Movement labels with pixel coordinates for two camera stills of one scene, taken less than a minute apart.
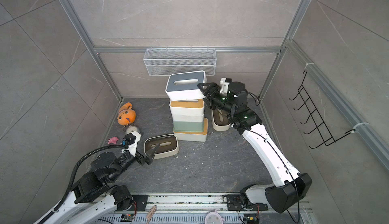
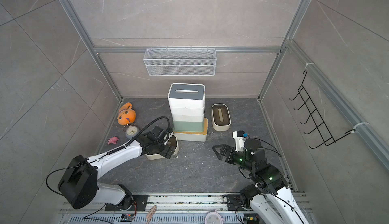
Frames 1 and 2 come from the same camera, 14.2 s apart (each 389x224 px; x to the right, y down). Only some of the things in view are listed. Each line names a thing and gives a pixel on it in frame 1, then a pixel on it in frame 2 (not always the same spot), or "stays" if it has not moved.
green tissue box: x=188 y=126 stays
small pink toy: x=113 y=140 stays
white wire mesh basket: x=164 y=62 stays
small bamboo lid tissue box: x=198 y=118 stays
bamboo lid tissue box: x=195 y=107 stays
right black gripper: x=215 y=88 to x=231 y=153
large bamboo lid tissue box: x=193 y=136 stays
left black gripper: x=149 y=157 to x=166 y=153
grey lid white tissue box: x=184 y=85 to x=187 y=100
